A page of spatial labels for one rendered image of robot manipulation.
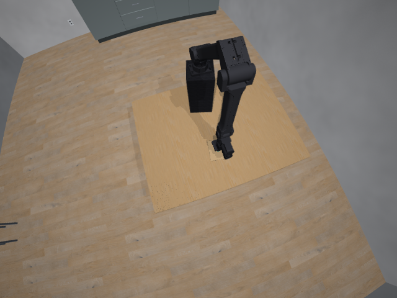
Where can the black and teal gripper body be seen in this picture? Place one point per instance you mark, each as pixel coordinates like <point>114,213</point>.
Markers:
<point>214,145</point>

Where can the beige flat mat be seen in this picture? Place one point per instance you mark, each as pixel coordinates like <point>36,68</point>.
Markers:
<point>214,155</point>

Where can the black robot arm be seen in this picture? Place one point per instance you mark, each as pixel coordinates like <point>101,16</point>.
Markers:
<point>232,79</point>

